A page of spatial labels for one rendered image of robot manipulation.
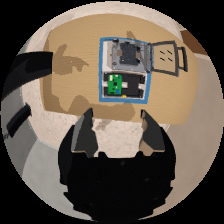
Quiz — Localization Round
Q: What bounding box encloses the green circuit board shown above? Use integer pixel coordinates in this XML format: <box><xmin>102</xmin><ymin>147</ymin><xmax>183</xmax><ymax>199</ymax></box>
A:
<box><xmin>108</xmin><ymin>74</ymin><xmax>122</xmax><ymax>95</ymax></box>

